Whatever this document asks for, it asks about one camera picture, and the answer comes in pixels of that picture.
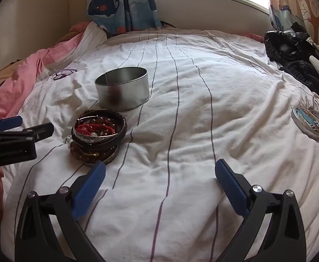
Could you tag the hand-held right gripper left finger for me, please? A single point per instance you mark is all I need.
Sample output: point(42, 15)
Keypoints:
point(90, 188)

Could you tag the purple glasses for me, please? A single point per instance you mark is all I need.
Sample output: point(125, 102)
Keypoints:
point(64, 74)

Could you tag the blue patterned pillow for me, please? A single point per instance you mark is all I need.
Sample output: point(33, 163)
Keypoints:
point(115, 5)

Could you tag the round metal tin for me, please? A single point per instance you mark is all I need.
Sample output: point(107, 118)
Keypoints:
point(121, 95)

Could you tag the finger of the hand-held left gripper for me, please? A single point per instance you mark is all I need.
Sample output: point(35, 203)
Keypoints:
point(10, 122)
point(43, 131)

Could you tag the white striped duvet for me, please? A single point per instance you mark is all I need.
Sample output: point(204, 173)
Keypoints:
point(192, 114)

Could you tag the tan sheet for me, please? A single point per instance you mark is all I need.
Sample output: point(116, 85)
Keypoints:
point(4, 73)

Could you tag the dark clothes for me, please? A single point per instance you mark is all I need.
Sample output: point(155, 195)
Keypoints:
point(293, 49)

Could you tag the pink blanket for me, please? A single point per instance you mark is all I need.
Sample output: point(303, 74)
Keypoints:
point(20, 79)

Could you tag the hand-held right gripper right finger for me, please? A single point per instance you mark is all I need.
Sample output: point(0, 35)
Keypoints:
point(230, 185)

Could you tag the pink whale print curtain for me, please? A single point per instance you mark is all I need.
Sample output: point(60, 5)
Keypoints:
point(282, 5)

